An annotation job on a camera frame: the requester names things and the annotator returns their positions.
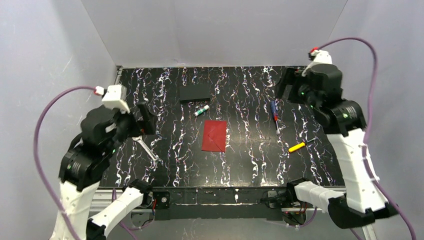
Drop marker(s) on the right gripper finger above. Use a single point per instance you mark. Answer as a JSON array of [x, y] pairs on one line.
[[281, 85], [293, 78]]

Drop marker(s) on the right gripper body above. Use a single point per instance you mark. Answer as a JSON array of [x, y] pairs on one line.
[[294, 87]]

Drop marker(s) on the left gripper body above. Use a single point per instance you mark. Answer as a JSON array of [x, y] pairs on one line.
[[138, 122]]

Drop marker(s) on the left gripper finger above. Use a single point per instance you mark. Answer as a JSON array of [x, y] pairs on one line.
[[144, 110], [149, 125]]

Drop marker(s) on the green white glue stick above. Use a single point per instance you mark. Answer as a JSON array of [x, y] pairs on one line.
[[200, 111]]

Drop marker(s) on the red envelope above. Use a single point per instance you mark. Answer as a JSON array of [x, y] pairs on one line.
[[214, 136]]

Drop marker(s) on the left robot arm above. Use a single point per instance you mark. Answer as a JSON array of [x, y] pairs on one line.
[[103, 131]]

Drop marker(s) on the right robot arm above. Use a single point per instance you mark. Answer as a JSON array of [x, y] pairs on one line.
[[343, 122]]

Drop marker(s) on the silver wrench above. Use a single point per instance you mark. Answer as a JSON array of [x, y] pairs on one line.
[[154, 157]]

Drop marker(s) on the blue red screwdriver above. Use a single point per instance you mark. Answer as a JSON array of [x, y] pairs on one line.
[[275, 115]]

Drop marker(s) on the black rectangular block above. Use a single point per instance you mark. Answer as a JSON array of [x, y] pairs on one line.
[[194, 93]]

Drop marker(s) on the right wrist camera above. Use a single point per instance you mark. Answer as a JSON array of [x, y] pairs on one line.
[[316, 57]]

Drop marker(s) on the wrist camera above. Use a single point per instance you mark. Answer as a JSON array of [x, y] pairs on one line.
[[316, 57], [113, 97]]

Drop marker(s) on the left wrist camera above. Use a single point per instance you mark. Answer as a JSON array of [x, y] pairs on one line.
[[113, 97]]

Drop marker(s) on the yellow handled screwdriver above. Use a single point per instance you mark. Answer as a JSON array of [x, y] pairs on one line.
[[300, 145]]

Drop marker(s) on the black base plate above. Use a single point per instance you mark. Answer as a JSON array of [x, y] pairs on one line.
[[175, 203]]

